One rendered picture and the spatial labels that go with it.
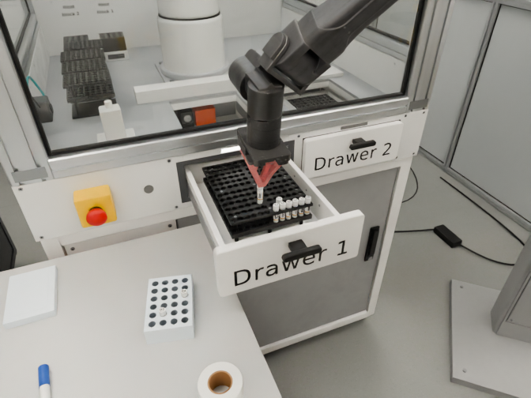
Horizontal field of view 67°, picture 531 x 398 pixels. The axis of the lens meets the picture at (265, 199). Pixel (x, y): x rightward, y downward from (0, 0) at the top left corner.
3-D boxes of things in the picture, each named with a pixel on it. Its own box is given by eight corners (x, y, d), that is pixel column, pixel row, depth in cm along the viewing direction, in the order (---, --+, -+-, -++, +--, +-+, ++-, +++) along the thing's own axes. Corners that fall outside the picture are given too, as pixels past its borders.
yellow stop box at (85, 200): (118, 223, 87) (110, 196, 82) (82, 230, 85) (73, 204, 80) (115, 209, 91) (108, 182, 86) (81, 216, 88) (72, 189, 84)
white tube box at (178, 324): (194, 338, 73) (192, 325, 70) (147, 344, 72) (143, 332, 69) (193, 287, 83) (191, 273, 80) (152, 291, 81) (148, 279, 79)
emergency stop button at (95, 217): (109, 225, 84) (104, 210, 81) (88, 230, 82) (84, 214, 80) (108, 216, 86) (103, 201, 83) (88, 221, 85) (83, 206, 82)
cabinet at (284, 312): (377, 324, 165) (421, 154, 118) (118, 419, 135) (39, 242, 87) (284, 198, 237) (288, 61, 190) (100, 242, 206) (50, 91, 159)
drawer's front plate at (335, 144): (396, 158, 113) (404, 122, 107) (303, 179, 104) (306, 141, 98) (393, 155, 114) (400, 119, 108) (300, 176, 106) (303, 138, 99)
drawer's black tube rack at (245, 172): (310, 227, 86) (313, 203, 82) (232, 248, 81) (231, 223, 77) (271, 175, 103) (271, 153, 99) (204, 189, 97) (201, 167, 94)
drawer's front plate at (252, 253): (357, 256, 81) (365, 213, 75) (220, 298, 73) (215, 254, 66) (352, 250, 83) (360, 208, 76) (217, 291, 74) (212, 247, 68)
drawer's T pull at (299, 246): (322, 253, 71) (322, 247, 70) (283, 264, 69) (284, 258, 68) (313, 240, 73) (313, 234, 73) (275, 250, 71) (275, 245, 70)
